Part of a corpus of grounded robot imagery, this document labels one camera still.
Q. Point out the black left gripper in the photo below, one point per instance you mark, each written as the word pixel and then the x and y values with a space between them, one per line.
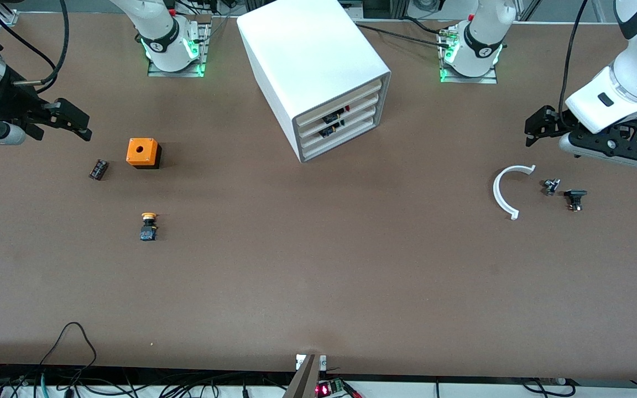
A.
pixel 552 121

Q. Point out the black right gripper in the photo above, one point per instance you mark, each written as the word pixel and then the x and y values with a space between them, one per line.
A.
pixel 13 104

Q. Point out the yellow push button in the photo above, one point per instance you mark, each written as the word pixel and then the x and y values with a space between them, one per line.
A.
pixel 149 228

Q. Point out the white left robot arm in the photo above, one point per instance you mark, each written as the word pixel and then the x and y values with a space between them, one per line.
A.
pixel 628 83

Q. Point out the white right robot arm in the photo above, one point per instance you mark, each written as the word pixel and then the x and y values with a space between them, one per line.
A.
pixel 163 33

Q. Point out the red capped button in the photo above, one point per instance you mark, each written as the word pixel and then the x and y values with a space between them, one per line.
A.
pixel 334 116

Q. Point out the small black contact block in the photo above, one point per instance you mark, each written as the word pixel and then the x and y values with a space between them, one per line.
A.
pixel 99 169

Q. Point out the small black silver component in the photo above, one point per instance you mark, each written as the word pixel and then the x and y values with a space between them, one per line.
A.
pixel 551 187

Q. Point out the circuit board with red LED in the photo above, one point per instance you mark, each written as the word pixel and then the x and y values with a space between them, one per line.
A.
pixel 327 388

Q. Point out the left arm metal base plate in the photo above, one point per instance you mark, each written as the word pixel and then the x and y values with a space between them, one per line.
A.
pixel 487 79

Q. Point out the orange button enclosure box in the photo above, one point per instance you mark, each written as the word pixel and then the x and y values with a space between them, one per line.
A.
pixel 141 150

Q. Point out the black switch component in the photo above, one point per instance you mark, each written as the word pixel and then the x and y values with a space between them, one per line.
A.
pixel 575 194

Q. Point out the aluminium frame post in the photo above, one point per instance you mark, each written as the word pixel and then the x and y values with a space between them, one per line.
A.
pixel 9 17

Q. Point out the black blue switch part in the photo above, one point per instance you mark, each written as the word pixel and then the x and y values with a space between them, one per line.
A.
pixel 330 131

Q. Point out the small white metal bracket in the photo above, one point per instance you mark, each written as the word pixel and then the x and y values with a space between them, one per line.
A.
pixel 324 362

